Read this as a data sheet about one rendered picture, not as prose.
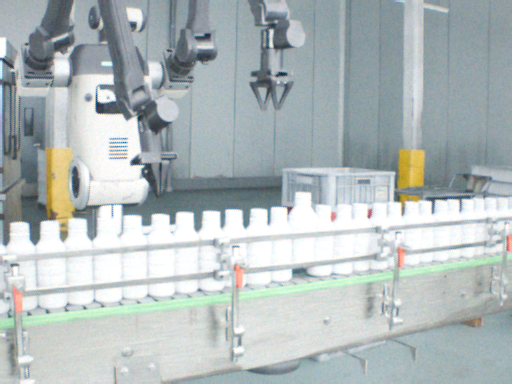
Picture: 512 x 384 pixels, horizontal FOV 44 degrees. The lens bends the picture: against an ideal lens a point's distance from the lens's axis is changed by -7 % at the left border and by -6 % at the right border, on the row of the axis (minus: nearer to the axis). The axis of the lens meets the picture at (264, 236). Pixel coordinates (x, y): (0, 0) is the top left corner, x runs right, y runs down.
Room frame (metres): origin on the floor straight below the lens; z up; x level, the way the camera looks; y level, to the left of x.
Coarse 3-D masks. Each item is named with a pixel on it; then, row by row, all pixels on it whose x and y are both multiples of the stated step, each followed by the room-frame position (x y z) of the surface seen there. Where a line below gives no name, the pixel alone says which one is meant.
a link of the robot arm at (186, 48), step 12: (192, 0) 1.95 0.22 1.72; (204, 0) 1.94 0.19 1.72; (192, 12) 1.95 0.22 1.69; (204, 12) 1.95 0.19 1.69; (192, 24) 1.95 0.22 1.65; (204, 24) 1.96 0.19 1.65; (180, 36) 1.97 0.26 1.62; (192, 36) 1.95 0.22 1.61; (180, 48) 1.97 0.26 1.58; (192, 48) 1.94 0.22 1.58; (216, 48) 1.99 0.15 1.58; (192, 60) 1.97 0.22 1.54
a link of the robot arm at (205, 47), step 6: (198, 36) 1.97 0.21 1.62; (204, 36) 1.99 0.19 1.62; (198, 42) 1.95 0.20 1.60; (204, 42) 1.96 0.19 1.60; (210, 42) 1.98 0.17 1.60; (198, 48) 1.95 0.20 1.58; (204, 48) 1.96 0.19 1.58; (210, 48) 1.97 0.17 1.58; (198, 54) 1.96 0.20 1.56; (204, 54) 1.97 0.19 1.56; (210, 54) 1.98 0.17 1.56; (198, 60) 1.98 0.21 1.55; (204, 60) 1.99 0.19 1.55
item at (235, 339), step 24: (216, 240) 1.38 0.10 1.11; (384, 240) 1.62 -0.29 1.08; (504, 240) 1.83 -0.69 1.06; (240, 264) 1.31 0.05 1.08; (504, 264) 1.83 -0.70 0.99; (24, 288) 1.09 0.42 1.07; (504, 288) 1.84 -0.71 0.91; (384, 312) 1.63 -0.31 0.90; (24, 336) 1.14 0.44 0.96; (240, 336) 1.34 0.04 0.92; (24, 360) 1.09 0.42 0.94
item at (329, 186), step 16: (288, 176) 4.04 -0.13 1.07; (304, 176) 3.94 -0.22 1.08; (320, 176) 3.84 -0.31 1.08; (336, 176) 3.82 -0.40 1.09; (352, 176) 3.91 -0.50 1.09; (368, 176) 4.01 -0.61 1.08; (384, 176) 4.11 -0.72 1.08; (288, 192) 4.04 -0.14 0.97; (320, 192) 3.84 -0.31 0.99; (336, 192) 3.83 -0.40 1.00; (352, 192) 3.92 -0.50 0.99; (368, 192) 4.01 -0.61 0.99; (384, 192) 4.10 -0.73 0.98; (368, 208) 4.00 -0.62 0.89
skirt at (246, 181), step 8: (248, 176) 15.57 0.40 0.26; (256, 176) 15.69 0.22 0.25; (264, 176) 15.79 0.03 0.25; (272, 176) 15.92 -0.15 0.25; (280, 176) 16.03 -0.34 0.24; (176, 184) 14.55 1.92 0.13; (184, 184) 14.65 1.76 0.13; (192, 184) 14.76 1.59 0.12; (200, 184) 14.87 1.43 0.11; (208, 184) 14.98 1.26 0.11; (216, 184) 15.09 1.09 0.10; (224, 184) 15.20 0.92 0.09; (232, 184) 15.31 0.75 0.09; (240, 184) 15.43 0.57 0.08; (248, 184) 15.55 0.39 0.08; (256, 184) 15.66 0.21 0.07; (264, 184) 15.78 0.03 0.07; (272, 184) 15.90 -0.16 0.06; (280, 184) 16.03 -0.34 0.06
